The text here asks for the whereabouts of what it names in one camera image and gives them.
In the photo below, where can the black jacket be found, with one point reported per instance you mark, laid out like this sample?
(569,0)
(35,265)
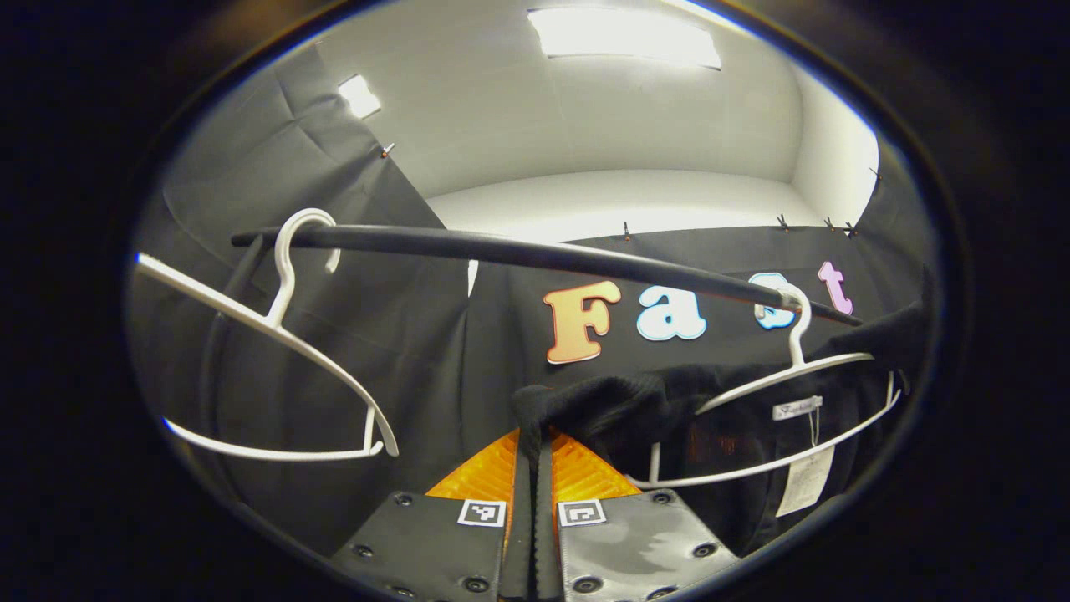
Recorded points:
(619,401)

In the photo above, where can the white clothes hanger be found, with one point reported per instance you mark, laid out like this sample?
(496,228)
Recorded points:
(802,330)
(285,280)

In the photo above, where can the small ceiling light panel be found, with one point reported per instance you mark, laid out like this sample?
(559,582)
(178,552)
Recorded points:
(359,96)

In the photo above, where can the black clothes rail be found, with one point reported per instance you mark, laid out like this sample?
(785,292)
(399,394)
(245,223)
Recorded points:
(501,248)

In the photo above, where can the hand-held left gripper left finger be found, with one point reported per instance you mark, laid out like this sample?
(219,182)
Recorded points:
(520,535)

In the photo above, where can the black backdrop cloth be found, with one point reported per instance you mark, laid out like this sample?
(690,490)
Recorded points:
(376,334)

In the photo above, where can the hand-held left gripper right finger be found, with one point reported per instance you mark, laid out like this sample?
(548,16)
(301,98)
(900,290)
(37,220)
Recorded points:
(546,535)

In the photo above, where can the white paper garment tag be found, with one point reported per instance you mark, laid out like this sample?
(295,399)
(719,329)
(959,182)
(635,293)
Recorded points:
(807,481)

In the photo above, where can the large ceiling light panel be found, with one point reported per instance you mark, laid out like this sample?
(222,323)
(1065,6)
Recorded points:
(623,38)

